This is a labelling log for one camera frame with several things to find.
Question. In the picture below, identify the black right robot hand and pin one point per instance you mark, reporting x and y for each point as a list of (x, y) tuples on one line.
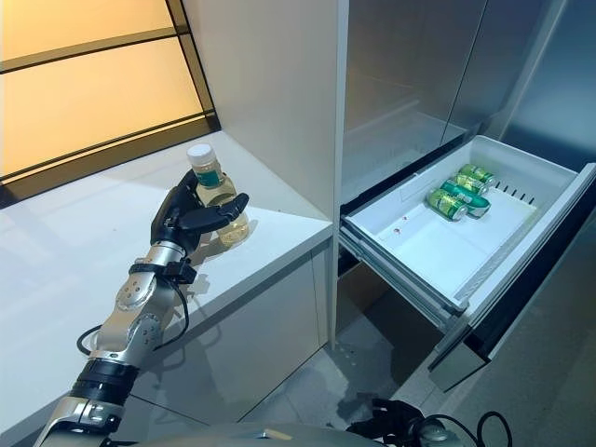
[(391, 412)]

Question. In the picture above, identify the yellow drink bottle white cap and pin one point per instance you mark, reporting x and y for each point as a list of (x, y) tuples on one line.
[(209, 179)]

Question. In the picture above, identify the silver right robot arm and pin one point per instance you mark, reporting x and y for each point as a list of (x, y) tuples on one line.
[(437, 430)]

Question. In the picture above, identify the white fridge drawer steel front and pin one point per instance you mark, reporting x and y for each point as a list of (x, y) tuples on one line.
[(442, 251)]

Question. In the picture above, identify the silver robot torso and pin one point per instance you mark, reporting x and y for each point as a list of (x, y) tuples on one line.
[(261, 437)]

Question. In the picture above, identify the light green drink can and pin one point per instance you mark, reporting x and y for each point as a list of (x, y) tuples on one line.
[(444, 202), (471, 184), (477, 173)]

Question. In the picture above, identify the dark green drink can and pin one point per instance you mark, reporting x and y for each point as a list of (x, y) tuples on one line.
[(465, 198)]

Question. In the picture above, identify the tall white cabinet panel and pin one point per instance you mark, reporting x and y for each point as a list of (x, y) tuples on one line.
[(279, 93)]

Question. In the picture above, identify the white counter cabinet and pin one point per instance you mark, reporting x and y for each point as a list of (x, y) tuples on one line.
[(93, 233)]

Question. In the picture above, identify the orange window dark frame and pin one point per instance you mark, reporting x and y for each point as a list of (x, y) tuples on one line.
[(93, 93)]

